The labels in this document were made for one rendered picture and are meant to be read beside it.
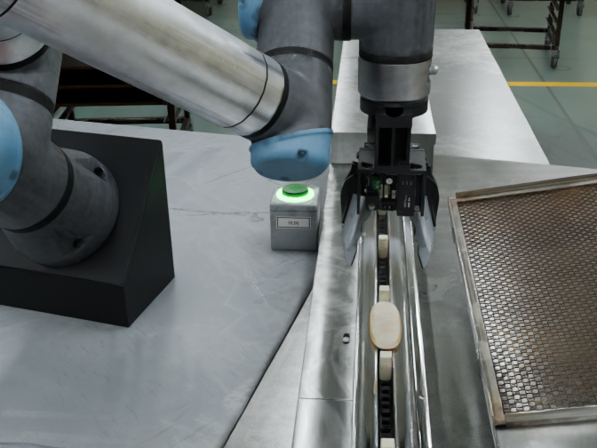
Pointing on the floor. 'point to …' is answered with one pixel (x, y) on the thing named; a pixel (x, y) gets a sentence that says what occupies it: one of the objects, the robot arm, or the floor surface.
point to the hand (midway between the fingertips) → (386, 255)
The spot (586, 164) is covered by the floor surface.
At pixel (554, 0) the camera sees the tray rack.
